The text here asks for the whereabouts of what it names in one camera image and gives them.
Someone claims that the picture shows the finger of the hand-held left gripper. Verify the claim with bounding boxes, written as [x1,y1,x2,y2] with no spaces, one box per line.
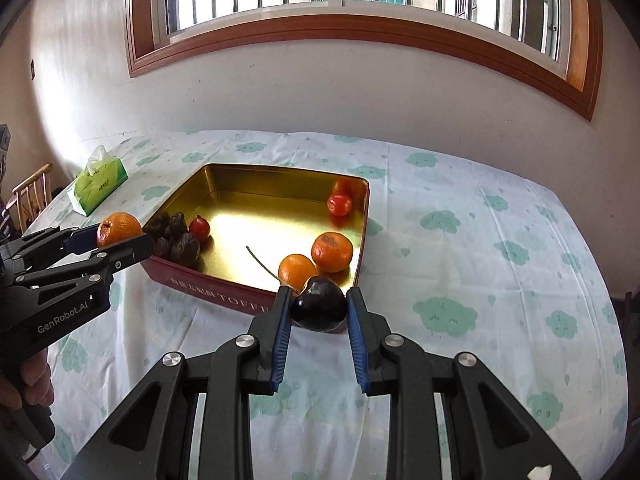
[9,223,104,262]
[14,233,155,288]

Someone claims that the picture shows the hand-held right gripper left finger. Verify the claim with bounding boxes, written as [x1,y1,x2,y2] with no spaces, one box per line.
[62,286,294,480]

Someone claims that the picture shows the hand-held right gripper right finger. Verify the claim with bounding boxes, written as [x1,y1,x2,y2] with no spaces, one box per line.
[346,286,583,480]

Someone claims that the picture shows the large orange mandarin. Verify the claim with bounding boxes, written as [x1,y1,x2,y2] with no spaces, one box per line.
[96,211,144,248]

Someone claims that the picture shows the dark brown water chestnut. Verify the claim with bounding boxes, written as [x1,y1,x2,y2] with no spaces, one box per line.
[145,212,171,239]
[167,237,202,267]
[167,212,191,240]

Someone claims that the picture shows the dark cherry with stem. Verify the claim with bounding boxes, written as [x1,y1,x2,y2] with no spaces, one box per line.
[246,246,349,333]

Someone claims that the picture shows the small orange mandarin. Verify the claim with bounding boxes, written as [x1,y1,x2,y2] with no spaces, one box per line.
[278,254,319,291]
[311,232,354,273]

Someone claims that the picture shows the red tin box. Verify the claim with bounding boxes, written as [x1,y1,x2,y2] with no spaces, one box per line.
[140,163,371,335]

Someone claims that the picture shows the person's left hand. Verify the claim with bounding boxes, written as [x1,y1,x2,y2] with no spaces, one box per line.
[11,347,55,407]

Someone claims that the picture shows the green tissue pack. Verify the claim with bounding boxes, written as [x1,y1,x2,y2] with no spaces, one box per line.
[67,144,129,217]

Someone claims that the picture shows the wooden chair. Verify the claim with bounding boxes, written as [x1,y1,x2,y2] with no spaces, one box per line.
[12,163,55,233]

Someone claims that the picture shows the white cloud print tablecloth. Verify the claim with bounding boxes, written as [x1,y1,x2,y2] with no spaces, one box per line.
[20,130,631,480]

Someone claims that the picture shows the wooden framed window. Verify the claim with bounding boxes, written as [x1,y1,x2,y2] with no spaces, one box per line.
[123,0,604,122]

